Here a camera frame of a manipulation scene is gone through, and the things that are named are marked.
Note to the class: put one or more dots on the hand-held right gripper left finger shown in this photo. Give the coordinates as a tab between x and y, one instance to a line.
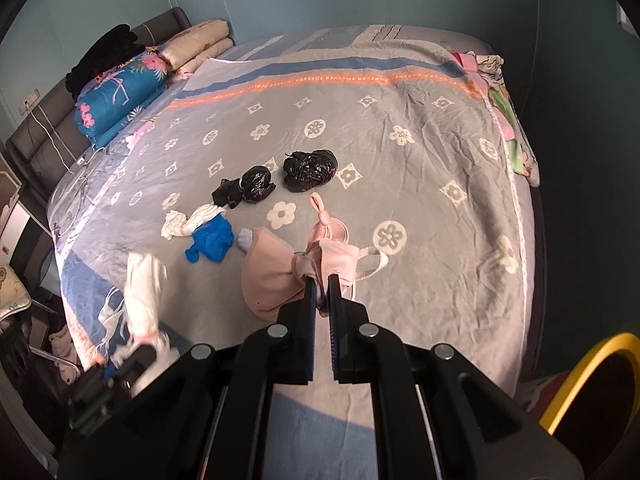
310	320

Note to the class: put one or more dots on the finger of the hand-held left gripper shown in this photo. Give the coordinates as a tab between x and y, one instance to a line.
141	362

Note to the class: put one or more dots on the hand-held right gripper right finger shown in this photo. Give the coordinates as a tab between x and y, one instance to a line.
335	320

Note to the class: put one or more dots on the pink cloth garment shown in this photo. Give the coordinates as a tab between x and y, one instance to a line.
280	280

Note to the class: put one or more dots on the blue glove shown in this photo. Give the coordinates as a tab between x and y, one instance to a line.
212	240

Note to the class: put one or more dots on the long black plastic bag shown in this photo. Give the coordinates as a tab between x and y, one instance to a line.
250	185

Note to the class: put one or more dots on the round black plastic bag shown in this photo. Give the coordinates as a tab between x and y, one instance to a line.
310	170

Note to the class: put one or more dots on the black bin with yellow rim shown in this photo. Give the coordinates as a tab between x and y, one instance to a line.
590	365

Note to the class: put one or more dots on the pink slippers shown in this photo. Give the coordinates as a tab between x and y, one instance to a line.
65	355

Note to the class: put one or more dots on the cartoon print cushion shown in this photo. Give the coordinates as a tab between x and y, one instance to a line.
12	292

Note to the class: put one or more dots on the striped bed sheet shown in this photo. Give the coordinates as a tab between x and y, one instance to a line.
85	195

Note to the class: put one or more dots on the grey flower printed blanket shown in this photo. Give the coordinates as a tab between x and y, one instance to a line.
375	135

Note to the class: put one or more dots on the small pink white cloth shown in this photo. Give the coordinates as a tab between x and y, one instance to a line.
140	135

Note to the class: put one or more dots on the grey padded headboard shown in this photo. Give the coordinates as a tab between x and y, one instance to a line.
45	145

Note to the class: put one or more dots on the pink green folded garment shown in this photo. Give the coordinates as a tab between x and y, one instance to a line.
505	120

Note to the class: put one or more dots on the blue floral folded quilt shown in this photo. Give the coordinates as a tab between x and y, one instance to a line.
120	95

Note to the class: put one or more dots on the beige printed pillow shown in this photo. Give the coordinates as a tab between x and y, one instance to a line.
195	42
215	57

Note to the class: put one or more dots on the black clothing pile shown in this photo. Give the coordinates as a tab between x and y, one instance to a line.
105	57

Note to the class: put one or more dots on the bedside wall socket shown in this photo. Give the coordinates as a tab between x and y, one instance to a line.
30	101

